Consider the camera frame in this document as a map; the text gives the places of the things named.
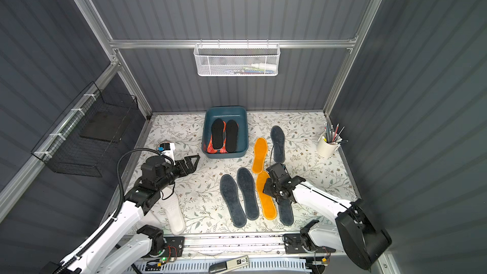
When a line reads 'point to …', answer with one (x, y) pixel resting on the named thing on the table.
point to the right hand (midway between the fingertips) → (268, 189)
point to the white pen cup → (324, 148)
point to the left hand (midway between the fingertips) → (193, 160)
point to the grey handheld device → (228, 264)
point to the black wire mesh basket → (82, 141)
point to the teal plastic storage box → (238, 114)
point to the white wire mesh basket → (233, 59)
